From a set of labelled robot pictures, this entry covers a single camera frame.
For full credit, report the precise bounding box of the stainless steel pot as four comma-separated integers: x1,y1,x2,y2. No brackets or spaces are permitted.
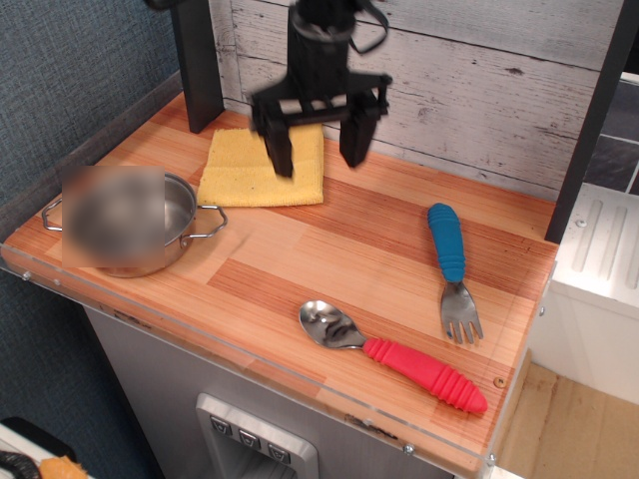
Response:
41,166,228,277

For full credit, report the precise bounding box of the red handled metal spoon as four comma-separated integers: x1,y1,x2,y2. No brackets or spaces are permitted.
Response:
299,300,488,414

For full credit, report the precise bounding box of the silver dispenser button panel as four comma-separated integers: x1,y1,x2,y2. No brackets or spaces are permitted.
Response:
196,393,320,478

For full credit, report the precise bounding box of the white toy sink unit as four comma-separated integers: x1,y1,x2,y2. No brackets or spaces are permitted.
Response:
526,72,639,405

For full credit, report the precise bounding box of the dark left vertical post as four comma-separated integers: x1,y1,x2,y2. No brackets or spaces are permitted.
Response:
170,0,225,134

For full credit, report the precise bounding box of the orange object bottom left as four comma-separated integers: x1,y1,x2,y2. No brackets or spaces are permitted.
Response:
39,456,89,479

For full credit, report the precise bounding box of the yellow folded cloth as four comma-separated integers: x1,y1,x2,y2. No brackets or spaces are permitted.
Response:
198,125,324,208

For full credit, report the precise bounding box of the grey toy cabinet front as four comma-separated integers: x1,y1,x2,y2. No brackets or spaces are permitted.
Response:
87,309,450,478

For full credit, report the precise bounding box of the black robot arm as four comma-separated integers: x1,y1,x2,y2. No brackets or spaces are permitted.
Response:
251,1,392,178

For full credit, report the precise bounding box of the dark right vertical post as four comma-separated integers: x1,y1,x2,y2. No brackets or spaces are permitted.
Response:
544,0,638,244

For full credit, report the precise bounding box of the dark vertical post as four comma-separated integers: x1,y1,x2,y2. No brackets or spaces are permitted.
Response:
170,0,225,134
544,0,638,244

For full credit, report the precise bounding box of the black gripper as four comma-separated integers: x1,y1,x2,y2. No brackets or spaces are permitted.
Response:
251,9,391,178

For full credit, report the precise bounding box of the blue handled metal fork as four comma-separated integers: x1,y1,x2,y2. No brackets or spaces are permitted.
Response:
427,203,483,344

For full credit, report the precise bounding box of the black braided cable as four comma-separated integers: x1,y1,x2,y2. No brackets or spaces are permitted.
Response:
348,0,390,55

